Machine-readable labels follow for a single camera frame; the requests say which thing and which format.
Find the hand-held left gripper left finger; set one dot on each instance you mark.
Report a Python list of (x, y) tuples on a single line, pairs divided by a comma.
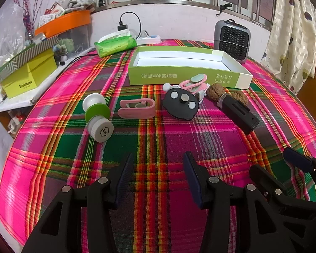
[(125, 174)]

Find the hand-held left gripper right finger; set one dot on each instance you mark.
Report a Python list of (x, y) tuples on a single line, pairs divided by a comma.
[(191, 174)]

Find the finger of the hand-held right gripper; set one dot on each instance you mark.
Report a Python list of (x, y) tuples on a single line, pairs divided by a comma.
[(263, 179), (297, 160)]

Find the plain pink clip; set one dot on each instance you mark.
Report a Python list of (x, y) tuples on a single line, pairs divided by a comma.
[(137, 113)]

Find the black round button device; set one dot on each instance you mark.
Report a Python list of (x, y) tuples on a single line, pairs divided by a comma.
[(179, 109)]

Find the green white spool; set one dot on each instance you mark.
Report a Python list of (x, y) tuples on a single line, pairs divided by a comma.
[(97, 112)]

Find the black rectangular device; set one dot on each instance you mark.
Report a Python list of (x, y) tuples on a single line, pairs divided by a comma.
[(239, 113)]

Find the brown walnut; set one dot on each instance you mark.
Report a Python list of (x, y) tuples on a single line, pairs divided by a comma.
[(238, 96), (216, 91)]

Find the pink green clip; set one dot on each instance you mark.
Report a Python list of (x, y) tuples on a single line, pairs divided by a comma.
[(193, 84)]

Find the small white dome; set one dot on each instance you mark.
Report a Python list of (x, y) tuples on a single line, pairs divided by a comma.
[(167, 86)]

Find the green white cardboard box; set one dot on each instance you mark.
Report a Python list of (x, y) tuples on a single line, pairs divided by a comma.
[(173, 75)]

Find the pink green plaid tablecloth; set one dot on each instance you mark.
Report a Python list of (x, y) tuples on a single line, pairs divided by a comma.
[(152, 137)]

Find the wooden cabinet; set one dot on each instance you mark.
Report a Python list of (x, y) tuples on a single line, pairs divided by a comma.
[(313, 105)]

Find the white side shelf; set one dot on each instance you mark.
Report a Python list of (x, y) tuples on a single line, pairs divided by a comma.
[(42, 92)]

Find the green tissue pack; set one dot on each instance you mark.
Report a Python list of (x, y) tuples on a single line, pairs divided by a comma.
[(115, 46)]

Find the patterned cream curtain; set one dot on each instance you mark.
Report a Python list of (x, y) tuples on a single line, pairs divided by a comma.
[(292, 31)]

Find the white power strip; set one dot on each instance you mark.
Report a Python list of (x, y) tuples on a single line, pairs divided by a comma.
[(150, 40)]

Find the grey space heater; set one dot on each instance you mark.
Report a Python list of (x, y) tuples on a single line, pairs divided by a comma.
[(231, 42)]

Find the yellow green box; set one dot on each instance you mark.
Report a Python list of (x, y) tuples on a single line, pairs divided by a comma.
[(29, 76)]

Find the black charger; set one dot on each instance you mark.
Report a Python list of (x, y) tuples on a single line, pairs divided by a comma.
[(122, 28)]

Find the zigzag striped box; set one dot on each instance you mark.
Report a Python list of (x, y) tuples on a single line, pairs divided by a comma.
[(15, 60)]

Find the clear bin with orange lid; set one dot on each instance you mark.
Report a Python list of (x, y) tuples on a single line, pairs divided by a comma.
[(65, 21)]

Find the metal window railing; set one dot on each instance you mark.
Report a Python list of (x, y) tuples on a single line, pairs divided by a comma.
[(160, 1)]

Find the pile of papers and packets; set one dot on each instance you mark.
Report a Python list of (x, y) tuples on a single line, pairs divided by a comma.
[(76, 2)]

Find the clear plastic bag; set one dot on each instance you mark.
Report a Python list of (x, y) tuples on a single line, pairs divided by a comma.
[(5, 37)]

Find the purple flower branches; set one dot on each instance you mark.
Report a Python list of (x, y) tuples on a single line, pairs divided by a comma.
[(26, 18)]

